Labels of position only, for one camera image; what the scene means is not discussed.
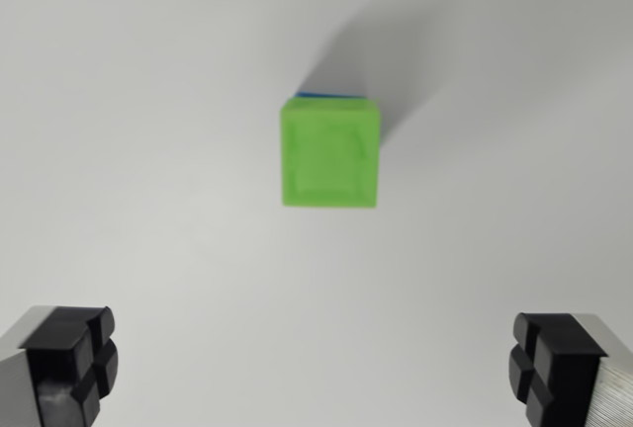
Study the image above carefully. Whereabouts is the black-padded silver gripper right finger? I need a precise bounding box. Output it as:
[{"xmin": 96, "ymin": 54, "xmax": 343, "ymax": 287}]
[{"xmin": 507, "ymin": 311, "xmax": 633, "ymax": 427}]

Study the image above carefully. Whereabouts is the black-padded silver gripper left finger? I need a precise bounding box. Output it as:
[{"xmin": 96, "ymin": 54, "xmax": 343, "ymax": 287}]
[{"xmin": 0, "ymin": 304, "xmax": 120, "ymax": 427}]

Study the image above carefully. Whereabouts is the blue embossed cube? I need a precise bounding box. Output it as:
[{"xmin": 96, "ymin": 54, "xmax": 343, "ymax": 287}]
[{"xmin": 294, "ymin": 90, "xmax": 371, "ymax": 101}]

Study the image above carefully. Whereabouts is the green embossed cube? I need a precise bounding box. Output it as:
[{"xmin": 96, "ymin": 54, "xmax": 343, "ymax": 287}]
[{"xmin": 279, "ymin": 96, "xmax": 383, "ymax": 210}]

